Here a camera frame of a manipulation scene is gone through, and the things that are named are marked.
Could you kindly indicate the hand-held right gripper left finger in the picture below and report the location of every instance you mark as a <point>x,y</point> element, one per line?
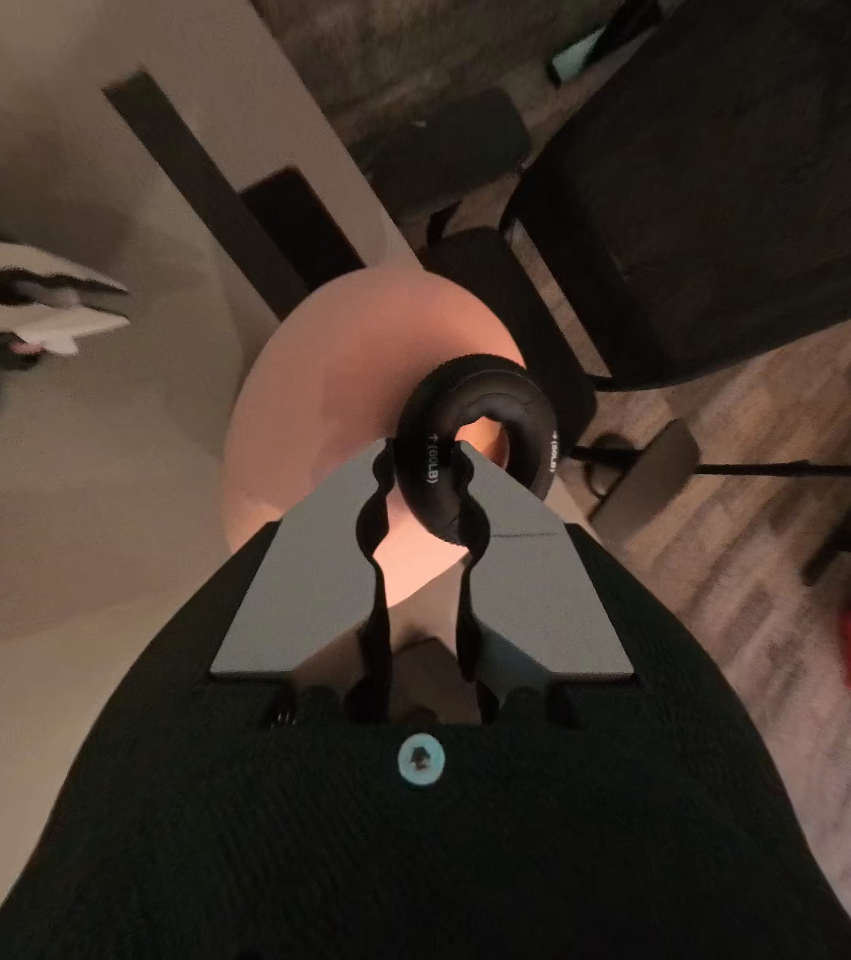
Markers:
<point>305,585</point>

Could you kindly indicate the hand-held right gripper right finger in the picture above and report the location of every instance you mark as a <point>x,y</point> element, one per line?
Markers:
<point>545,600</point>

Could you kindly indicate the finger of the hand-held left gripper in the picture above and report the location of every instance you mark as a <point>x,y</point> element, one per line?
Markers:
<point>28,322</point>
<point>13,259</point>

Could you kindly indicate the pink round plate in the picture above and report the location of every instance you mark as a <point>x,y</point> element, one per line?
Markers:
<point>320,375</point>

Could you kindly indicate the black tape strip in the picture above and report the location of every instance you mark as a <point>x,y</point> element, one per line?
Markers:
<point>200,195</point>

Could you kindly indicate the black tape patch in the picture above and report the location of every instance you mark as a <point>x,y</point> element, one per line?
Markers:
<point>305,225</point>

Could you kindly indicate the black mesh office chair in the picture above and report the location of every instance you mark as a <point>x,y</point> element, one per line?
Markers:
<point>733,172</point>

